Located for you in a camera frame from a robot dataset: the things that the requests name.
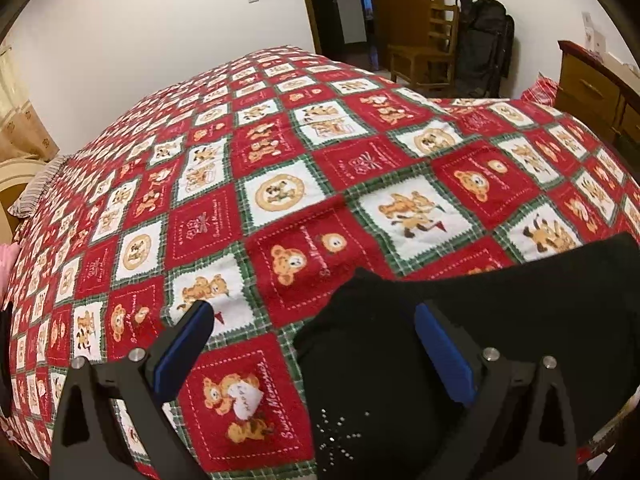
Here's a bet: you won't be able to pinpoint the black bag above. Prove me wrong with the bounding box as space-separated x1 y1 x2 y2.
452 0 516 98

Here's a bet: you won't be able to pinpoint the striped pillow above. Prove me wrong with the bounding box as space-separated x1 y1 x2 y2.
7 155 71 218

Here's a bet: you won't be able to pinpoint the wooden dresser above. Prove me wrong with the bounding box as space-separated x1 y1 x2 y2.
555 40 640 148

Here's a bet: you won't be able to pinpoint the red printed blanket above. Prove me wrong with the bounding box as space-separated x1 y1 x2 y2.
0 45 640 480

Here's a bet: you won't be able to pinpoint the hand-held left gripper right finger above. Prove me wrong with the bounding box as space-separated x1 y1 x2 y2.
414 300 581 480

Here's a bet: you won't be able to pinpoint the wooden chair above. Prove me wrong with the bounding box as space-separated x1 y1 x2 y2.
387 4 460 95

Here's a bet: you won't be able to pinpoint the pink cloth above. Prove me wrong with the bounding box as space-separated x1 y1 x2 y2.
0 242 21 301

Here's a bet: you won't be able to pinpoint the wooden door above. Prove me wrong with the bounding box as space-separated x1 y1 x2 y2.
367 0 443 68

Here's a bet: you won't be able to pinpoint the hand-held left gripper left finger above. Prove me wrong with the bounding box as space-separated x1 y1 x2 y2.
47 300 217 480

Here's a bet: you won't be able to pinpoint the beige headboard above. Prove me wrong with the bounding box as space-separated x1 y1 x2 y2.
0 157 51 246

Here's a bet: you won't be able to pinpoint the black pants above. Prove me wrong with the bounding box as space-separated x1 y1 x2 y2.
292 232 640 480

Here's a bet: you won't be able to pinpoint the wooden door frame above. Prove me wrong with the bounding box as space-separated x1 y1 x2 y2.
295 0 373 58

